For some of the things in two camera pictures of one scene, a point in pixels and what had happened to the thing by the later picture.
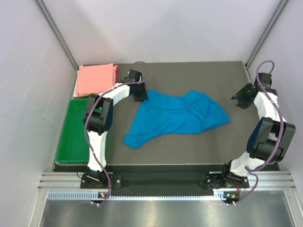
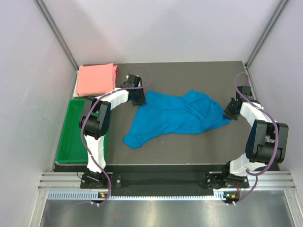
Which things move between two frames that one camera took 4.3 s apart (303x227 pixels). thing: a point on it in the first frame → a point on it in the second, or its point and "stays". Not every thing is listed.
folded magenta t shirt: [116, 75] stays
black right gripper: [238, 96] → [227, 112]
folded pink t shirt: [93, 79] stays
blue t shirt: [162, 113] stays
